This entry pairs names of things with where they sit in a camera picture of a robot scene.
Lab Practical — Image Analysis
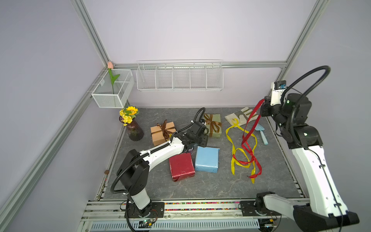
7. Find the brown ribbon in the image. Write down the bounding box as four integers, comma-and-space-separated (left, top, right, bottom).
203, 113, 223, 138
157, 120, 176, 140

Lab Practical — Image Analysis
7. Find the blue gift box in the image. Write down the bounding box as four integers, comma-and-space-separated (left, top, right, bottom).
195, 146, 220, 173

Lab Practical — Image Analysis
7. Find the red gift box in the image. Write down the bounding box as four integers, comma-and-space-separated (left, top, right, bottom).
169, 153, 196, 182

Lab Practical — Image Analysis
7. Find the yellow ribbon of red box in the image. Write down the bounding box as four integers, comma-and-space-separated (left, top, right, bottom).
225, 118, 258, 185

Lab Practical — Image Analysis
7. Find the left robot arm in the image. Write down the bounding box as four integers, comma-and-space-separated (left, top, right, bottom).
111, 119, 208, 214

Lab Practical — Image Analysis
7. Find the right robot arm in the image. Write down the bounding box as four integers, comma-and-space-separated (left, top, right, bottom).
255, 93, 360, 232

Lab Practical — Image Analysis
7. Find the brown ribbon on orange box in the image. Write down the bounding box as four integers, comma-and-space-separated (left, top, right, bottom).
157, 120, 176, 140

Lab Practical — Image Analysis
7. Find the orange gift box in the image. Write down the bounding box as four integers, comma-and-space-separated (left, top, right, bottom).
150, 120, 176, 146

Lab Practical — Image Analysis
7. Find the light blue garden trowel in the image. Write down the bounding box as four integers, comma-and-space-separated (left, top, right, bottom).
255, 124, 269, 145

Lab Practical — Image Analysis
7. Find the white gardening glove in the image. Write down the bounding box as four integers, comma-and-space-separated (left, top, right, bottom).
225, 107, 258, 126

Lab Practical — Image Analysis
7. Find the dark glass vase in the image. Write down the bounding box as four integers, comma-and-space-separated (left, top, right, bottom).
119, 116, 144, 141

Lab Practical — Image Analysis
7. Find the yellow sunflower bouquet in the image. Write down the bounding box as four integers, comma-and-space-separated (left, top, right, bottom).
119, 106, 140, 126

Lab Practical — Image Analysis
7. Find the small white mesh basket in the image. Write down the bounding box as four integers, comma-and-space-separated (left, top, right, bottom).
91, 69, 134, 109

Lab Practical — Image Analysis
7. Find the artificial pink tulip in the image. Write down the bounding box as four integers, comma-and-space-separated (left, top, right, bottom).
107, 61, 120, 94

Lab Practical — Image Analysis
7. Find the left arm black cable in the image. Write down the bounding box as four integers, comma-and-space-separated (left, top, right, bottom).
110, 107, 206, 195

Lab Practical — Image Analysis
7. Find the long white wire basket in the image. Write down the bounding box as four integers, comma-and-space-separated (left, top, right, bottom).
136, 60, 224, 91

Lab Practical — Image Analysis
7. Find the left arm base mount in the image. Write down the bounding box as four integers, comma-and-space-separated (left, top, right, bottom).
126, 202, 165, 218

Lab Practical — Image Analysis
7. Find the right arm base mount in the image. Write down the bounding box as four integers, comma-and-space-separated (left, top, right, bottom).
238, 191, 281, 217

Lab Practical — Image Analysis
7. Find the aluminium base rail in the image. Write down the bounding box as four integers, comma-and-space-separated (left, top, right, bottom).
75, 198, 331, 232

